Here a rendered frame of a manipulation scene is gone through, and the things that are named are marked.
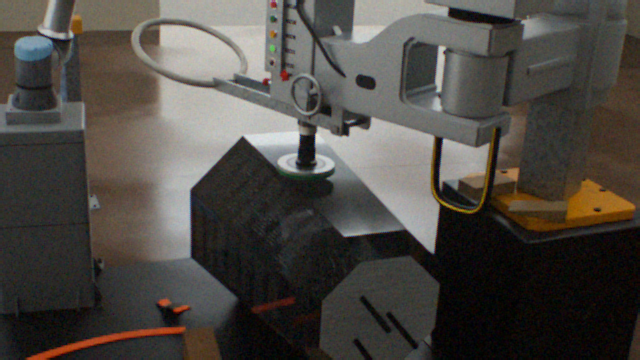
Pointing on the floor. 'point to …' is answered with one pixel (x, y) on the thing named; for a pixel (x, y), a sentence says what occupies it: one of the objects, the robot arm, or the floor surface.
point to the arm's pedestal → (46, 215)
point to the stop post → (76, 79)
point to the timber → (200, 345)
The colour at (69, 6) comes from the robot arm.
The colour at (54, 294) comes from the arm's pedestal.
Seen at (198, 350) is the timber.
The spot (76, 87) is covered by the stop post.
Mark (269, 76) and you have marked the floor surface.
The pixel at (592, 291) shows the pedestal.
